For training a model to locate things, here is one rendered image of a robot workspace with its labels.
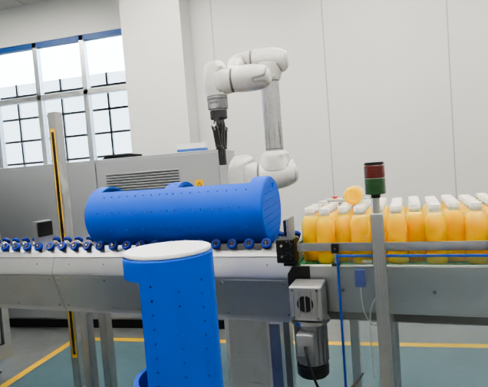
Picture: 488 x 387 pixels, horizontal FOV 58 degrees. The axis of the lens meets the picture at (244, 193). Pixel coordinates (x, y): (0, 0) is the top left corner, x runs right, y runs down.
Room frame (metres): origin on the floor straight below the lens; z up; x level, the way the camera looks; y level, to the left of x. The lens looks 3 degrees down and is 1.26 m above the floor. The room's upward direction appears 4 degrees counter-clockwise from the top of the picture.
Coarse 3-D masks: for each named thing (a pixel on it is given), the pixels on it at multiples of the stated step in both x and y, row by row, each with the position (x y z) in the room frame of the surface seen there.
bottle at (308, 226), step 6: (306, 216) 1.67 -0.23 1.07; (312, 216) 1.66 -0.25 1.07; (306, 222) 1.66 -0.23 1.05; (312, 222) 1.65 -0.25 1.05; (306, 228) 1.65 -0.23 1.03; (312, 228) 1.65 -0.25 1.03; (306, 234) 1.66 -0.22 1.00; (312, 234) 1.65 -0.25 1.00; (306, 240) 1.66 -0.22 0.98; (312, 240) 1.65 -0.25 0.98; (306, 252) 1.66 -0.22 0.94; (312, 252) 1.65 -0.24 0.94; (306, 258) 1.66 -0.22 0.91; (312, 258) 1.65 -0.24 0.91
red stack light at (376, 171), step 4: (364, 168) 1.36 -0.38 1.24; (368, 168) 1.35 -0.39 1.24; (372, 168) 1.34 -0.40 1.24; (376, 168) 1.34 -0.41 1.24; (380, 168) 1.34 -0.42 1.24; (384, 168) 1.36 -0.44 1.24; (364, 172) 1.37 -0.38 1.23; (368, 172) 1.35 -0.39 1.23; (372, 172) 1.34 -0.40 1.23; (376, 172) 1.34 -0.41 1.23; (380, 172) 1.34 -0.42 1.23; (384, 172) 1.36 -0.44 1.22; (364, 176) 1.37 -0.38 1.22; (368, 176) 1.35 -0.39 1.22; (372, 176) 1.34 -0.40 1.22; (376, 176) 1.34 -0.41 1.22; (380, 176) 1.34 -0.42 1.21; (384, 176) 1.35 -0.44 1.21
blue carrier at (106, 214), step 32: (96, 192) 2.09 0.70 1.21; (128, 192) 2.01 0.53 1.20; (160, 192) 1.94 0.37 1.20; (192, 192) 1.88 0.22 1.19; (224, 192) 1.82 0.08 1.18; (256, 192) 1.76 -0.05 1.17; (96, 224) 2.02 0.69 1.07; (128, 224) 1.96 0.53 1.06; (160, 224) 1.90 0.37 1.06; (192, 224) 1.85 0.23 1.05; (224, 224) 1.80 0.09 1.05; (256, 224) 1.75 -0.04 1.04
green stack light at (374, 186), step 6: (366, 180) 1.36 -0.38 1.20; (372, 180) 1.34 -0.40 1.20; (378, 180) 1.34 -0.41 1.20; (384, 180) 1.35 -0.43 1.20; (366, 186) 1.36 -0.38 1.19; (372, 186) 1.34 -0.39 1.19; (378, 186) 1.34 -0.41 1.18; (384, 186) 1.35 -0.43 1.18; (366, 192) 1.36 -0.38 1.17; (372, 192) 1.34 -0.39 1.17; (378, 192) 1.34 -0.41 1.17; (384, 192) 1.35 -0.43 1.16
